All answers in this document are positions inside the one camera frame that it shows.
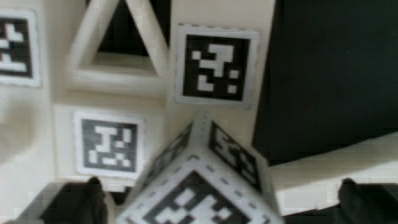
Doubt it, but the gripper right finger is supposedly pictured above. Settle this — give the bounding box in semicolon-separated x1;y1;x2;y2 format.
338;178;398;224

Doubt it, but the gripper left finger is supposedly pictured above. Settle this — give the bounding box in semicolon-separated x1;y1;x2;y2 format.
16;177;109;224

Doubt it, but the white tagged cube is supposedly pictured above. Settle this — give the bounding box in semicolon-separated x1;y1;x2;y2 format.
116;112;284;224

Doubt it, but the white chair back frame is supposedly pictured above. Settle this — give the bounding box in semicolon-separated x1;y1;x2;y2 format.
0;0;279;224

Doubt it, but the white U-shaped fence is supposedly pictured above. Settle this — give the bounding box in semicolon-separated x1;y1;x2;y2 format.
270;132;398;215

